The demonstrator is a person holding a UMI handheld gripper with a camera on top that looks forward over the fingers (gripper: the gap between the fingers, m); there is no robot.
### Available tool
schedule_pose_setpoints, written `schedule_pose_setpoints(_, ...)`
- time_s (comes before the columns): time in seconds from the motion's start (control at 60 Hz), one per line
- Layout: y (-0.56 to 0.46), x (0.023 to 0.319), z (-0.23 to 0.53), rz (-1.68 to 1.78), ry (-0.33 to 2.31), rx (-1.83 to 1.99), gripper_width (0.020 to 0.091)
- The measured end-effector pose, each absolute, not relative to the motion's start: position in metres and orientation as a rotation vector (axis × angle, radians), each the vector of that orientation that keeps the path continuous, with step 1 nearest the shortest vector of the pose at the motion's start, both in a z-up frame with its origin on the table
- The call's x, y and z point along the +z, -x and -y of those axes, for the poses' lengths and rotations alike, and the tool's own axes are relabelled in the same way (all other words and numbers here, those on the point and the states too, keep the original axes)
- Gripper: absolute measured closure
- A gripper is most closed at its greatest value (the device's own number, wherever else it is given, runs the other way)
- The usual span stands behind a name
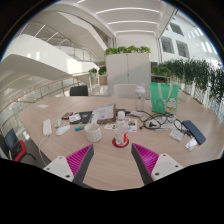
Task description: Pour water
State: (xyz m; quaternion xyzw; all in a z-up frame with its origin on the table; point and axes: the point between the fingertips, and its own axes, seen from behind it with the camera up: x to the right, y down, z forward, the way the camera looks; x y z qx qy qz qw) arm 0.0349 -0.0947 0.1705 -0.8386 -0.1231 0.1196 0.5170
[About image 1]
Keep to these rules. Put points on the teal snack packet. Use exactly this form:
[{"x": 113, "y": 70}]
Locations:
[{"x": 80, "y": 127}]

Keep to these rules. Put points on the open paper booklet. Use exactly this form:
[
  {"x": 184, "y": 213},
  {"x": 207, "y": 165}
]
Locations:
[{"x": 105, "y": 114}]

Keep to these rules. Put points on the white chair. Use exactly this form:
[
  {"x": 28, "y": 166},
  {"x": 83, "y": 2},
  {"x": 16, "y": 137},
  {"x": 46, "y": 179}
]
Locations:
[{"x": 125, "y": 91}]

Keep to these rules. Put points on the white paper card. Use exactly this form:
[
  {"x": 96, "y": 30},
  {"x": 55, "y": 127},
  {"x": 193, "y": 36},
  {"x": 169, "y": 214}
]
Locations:
[{"x": 176, "y": 135}]

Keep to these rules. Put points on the dark red card case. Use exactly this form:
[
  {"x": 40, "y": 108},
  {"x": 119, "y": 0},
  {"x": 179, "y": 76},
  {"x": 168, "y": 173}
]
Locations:
[{"x": 67, "y": 115}]

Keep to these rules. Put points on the clear plastic packet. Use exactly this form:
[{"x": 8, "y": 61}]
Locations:
[{"x": 191, "y": 144}]

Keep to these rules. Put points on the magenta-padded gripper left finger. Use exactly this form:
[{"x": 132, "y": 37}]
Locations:
[{"x": 78, "y": 160}]

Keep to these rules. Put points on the small potted plants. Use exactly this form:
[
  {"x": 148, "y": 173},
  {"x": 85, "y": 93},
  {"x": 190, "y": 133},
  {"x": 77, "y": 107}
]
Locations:
[{"x": 98, "y": 71}]

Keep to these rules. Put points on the small grey-white round device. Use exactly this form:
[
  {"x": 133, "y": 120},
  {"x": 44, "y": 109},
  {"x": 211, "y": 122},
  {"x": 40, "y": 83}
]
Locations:
[{"x": 58, "y": 123}]

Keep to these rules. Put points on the row of green hedge plants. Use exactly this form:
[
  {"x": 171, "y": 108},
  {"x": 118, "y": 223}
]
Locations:
[{"x": 200, "y": 76}]

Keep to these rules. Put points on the planter shelf with plants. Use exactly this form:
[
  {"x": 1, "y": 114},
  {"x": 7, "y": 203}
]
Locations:
[{"x": 160, "y": 71}]

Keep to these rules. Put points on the clear plastic water bottle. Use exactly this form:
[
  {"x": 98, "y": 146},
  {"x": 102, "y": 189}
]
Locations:
[{"x": 121, "y": 130}]

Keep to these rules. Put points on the white charger block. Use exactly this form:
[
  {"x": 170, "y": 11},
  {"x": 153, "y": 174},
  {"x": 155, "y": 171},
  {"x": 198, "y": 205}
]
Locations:
[{"x": 136, "y": 113}]

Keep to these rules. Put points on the white grid-patterned cup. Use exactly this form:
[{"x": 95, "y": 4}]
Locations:
[{"x": 93, "y": 133}]

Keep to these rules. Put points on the colourful sticker sheet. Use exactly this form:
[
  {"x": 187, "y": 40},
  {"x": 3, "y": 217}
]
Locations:
[{"x": 110, "y": 126}]

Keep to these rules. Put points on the clear shaker bottle white lid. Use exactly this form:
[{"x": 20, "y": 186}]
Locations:
[{"x": 140, "y": 100}]

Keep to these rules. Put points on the black office chair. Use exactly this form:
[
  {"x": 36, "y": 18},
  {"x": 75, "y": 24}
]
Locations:
[{"x": 79, "y": 91}]

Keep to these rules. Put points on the white power strip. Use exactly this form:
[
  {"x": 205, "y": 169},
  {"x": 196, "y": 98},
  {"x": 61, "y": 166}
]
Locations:
[{"x": 47, "y": 127}]

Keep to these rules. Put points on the green plants atop cabinet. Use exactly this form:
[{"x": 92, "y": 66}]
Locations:
[{"x": 126, "y": 50}]

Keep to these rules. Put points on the green tote bag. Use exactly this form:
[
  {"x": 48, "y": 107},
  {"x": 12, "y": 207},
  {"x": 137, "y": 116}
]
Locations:
[{"x": 161, "y": 98}]

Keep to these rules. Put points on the flat round red coaster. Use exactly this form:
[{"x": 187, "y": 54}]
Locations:
[{"x": 115, "y": 144}]

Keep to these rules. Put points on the red and black chair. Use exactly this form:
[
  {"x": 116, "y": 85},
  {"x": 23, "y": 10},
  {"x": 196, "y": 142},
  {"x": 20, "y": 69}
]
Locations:
[{"x": 18, "y": 148}]

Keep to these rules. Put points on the black tablet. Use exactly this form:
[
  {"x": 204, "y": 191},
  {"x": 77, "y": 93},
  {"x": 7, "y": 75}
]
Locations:
[{"x": 86, "y": 117}]

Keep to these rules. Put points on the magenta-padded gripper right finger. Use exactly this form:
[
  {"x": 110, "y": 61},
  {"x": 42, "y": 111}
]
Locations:
[{"x": 146, "y": 160}]

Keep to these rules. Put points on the white computer mouse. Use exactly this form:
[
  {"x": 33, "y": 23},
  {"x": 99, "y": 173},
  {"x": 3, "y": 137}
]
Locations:
[{"x": 63, "y": 130}]

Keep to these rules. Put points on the white cabinet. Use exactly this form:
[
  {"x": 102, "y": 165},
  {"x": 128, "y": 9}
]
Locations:
[{"x": 128, "y": 70}]

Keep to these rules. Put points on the small white paper note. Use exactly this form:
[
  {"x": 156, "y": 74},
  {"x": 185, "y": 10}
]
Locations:
[{"x": 42, "y": 106}]

